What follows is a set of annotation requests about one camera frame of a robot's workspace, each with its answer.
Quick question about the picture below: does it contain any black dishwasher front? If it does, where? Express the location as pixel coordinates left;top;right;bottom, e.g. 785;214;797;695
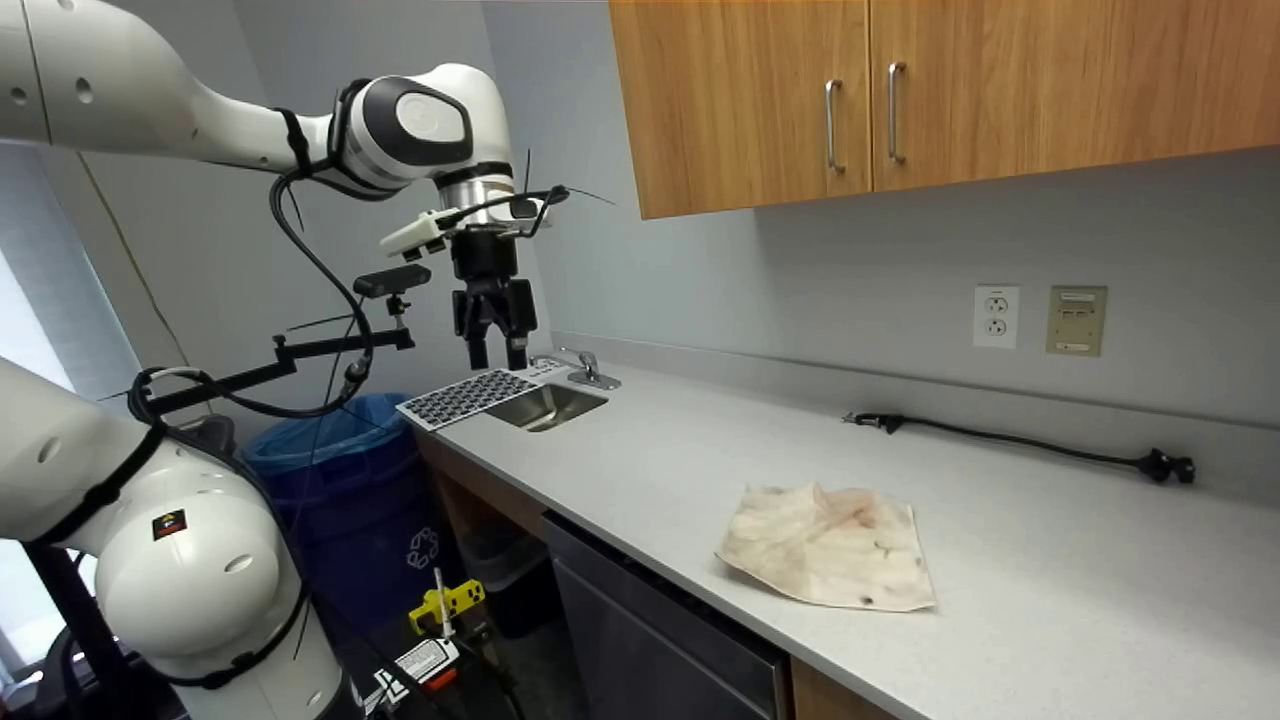
540;513;792;720

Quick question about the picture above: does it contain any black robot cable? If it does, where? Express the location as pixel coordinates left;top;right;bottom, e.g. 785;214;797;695
128;109;386;422

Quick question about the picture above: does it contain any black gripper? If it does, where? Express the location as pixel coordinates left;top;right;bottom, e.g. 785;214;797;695
448;229;540;378

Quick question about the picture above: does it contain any black camera on stand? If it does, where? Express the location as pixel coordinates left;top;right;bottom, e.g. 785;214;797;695
349;260;435;304

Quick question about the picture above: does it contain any yellow clamp tool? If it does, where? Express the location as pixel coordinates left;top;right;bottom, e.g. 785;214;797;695
405;569;492;645

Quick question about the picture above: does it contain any grey gridded keyboard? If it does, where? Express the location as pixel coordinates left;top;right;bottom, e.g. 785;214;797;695
396;368;549;438

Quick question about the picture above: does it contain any black power cord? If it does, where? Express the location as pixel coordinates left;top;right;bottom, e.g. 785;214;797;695
849;408;1202;490

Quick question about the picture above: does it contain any beige wall plate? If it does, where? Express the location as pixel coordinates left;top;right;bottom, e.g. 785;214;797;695
1045;281;1114;360

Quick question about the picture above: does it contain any wooden wall cabinet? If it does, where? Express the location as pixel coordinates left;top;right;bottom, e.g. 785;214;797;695
609;0;1280;223

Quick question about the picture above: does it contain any grey metal faucet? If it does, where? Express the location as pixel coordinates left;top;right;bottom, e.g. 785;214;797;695
536;349;626;393

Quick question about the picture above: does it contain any white wall outlet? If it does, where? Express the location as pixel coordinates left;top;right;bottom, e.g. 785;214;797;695
967;284;1024;357

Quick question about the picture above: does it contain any wooden base cabinet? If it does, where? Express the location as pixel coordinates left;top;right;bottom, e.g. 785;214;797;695
420;438;902;720

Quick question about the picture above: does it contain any black metal frame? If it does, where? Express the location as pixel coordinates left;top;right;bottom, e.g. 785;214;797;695
15;538;153;720

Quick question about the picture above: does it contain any white and red tool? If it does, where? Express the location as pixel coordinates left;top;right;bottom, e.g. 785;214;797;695
349;637;473;712

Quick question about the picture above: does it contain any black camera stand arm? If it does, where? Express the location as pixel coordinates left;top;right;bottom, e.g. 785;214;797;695
128;293;420;422

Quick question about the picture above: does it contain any blue recycling bin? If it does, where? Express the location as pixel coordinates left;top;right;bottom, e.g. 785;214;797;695
245;393;467;649

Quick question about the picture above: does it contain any cream stained towel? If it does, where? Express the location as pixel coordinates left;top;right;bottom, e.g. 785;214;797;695
715;482;940;617

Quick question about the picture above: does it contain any dark metal sink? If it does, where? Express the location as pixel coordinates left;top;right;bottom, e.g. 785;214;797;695
485;382;614;438

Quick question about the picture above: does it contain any silver cabinet handle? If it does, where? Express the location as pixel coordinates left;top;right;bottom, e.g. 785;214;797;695
815;78;849;181
880;56;912;172

